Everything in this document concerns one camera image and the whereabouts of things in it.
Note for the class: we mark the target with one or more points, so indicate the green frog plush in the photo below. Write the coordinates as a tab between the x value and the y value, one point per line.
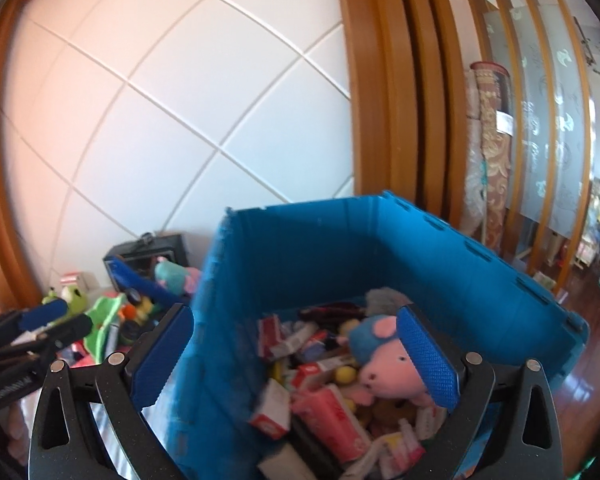
72	301

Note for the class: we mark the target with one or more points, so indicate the green plush cloth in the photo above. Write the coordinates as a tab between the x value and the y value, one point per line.
105	327

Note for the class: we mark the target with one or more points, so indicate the blue plastic crate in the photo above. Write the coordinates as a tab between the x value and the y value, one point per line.
300	255

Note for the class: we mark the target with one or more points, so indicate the frosted glass partition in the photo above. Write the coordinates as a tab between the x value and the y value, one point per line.
540	110

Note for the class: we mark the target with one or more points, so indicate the blue dressed pig plush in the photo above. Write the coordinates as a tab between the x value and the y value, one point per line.
375	355

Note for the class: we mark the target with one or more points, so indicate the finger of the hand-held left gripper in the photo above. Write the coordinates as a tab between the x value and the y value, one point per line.
45	315
65	331

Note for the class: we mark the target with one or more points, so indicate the grey plush toy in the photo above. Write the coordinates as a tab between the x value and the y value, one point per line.
385	300

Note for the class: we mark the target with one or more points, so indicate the small white red box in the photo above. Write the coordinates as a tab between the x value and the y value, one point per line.
75	278

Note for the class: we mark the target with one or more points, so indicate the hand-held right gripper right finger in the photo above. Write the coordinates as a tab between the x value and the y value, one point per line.
430	355

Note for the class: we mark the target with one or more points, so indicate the orange yellow plush toy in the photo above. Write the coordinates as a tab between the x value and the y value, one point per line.
130	311

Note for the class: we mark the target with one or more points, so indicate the black box with latch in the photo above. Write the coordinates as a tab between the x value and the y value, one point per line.
167	247

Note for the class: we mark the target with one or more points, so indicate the rolled patterned carpet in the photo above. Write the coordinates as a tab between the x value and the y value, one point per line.
490	140

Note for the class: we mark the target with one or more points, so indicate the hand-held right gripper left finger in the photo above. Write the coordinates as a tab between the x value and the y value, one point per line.
162	360

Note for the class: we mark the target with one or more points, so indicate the pink tissue pack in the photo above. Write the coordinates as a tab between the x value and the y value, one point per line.
335	420

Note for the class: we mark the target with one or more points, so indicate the green can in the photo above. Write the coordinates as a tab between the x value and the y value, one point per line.
130	332

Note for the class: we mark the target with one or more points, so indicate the teal pink plush toy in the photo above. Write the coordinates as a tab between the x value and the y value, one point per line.
172	275

